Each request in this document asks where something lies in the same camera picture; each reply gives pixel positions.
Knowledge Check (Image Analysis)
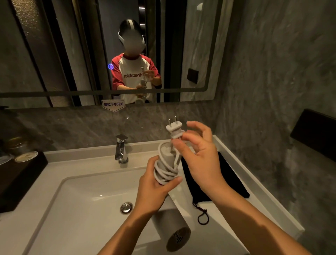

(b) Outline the person's right forearm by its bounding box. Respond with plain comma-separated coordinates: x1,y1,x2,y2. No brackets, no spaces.
210,185,313,255

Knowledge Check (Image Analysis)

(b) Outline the black drawstring pouch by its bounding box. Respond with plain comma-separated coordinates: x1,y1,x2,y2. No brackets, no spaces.
181,151,250,225

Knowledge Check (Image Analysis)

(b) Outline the person's right hand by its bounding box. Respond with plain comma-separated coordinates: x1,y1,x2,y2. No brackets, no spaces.
171,120,232,203

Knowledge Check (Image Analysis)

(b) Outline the chrome faucet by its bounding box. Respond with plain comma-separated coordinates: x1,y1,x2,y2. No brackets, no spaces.
115,134,129,164

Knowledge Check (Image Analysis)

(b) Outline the white power cord with plug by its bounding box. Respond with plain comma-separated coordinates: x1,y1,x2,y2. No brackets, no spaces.
153,116,186,186

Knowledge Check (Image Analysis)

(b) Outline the person's left forearm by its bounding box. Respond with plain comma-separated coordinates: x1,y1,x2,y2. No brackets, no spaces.
97,208,160,255

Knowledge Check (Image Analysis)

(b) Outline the person's left hand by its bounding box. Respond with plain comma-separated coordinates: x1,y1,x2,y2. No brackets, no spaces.
133,156,183,215

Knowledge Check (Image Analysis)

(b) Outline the white label sticker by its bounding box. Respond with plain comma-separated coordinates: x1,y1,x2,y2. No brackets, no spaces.
102,99,125,113

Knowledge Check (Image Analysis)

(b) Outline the black tray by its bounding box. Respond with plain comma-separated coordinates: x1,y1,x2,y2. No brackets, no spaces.
0,150,48,214

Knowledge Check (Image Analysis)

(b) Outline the white sink basin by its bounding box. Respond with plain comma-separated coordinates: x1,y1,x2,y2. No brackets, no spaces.
26,168,202,255

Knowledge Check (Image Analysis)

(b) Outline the grey hair dryer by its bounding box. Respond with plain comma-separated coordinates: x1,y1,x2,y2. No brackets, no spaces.
151,142,191,252

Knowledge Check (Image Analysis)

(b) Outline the dark round jar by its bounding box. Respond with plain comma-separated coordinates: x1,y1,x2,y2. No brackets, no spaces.
7,136,30,155

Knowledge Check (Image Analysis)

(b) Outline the cup with round white lid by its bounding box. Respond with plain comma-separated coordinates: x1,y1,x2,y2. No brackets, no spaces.
14,151,39,163

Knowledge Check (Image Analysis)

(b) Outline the black wall-mounted box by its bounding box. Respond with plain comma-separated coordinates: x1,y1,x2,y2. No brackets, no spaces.
290,108,336,162

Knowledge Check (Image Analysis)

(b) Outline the wall mirror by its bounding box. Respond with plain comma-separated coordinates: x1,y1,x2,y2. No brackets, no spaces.
0,0,234,110

